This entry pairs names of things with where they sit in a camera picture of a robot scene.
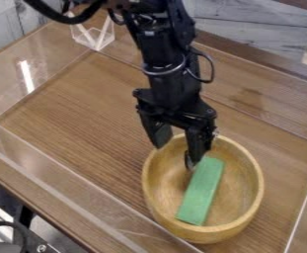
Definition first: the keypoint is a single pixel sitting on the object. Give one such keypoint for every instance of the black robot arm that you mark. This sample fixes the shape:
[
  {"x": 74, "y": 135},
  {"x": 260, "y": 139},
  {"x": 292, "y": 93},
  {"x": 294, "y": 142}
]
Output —
[{"x": 162, "y": 30}]

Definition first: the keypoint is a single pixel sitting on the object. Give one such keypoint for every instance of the green rectangular block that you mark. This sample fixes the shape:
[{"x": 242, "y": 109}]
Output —
[{"x": 201, "y": 191}]

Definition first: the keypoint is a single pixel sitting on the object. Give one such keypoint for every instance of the brown wooden bowl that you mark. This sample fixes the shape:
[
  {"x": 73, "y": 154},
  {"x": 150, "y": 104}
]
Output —
[{"x": 237, "y": 199}]

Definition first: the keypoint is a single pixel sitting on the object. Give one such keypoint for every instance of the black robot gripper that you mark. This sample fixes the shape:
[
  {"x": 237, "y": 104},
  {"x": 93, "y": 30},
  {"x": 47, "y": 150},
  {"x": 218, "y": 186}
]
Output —
[{"x": 171, "y": 103}]

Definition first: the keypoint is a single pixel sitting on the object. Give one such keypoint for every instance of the black table leg bracket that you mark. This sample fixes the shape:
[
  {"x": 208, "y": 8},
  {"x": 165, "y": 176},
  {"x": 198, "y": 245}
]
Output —
[{"x": 19, "y": 239}]

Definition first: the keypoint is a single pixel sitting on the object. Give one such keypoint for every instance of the clear acrylic corner bracket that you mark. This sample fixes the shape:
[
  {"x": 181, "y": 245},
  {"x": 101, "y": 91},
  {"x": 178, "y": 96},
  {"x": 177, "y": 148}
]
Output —
[{"x": 93, "y": 37}]

